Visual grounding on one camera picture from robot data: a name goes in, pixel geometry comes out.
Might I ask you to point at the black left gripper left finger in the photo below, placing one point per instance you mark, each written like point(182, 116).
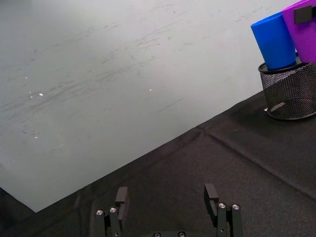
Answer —
point(121, 207)

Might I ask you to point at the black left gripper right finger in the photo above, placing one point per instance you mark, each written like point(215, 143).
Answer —
point(223, 217)

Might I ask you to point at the black table cloth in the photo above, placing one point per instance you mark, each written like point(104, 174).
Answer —
point(197, 187)

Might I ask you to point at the black mesh cup holder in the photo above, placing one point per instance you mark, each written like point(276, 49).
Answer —
point(288, 91)

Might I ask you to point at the blue plastic cup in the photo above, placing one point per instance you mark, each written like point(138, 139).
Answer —
point(275, 42)

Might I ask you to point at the purple plastic cup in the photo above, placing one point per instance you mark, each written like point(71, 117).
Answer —
point(302, 37)

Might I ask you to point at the small black foam pad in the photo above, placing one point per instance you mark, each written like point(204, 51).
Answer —
point(303, 14)

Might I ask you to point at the pale wall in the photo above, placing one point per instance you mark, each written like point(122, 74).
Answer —
point(111, 86)

